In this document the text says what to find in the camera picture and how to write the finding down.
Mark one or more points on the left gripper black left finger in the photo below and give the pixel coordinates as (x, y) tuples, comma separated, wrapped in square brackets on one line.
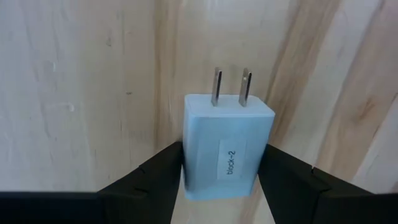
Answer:
[(130, 202)]

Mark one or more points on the white USB charger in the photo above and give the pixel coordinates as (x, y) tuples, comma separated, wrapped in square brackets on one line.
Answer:
[(202, 155)]

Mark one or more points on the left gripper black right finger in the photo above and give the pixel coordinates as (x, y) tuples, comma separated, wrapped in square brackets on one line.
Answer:
[(304, 199)]

